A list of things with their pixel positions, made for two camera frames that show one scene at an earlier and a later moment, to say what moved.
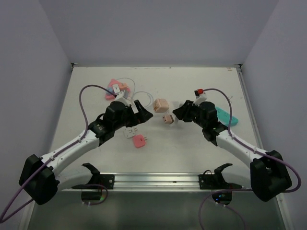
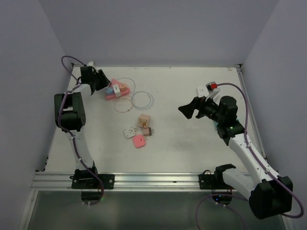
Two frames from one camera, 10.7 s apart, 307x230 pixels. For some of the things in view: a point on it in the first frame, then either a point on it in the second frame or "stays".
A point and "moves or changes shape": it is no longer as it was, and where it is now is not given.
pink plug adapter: x=139 y=140 stays
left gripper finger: x=143 y=115 to x=101 y=81
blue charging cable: x=139 y=92 stays
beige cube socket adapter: x=160 y=105 moves or changes shape
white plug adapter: x=129 y=132 stays
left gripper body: x=128 y=119 to x=93 y=79
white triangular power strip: x=173 y=105 moves or changes shape
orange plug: x=123 y=86 stays
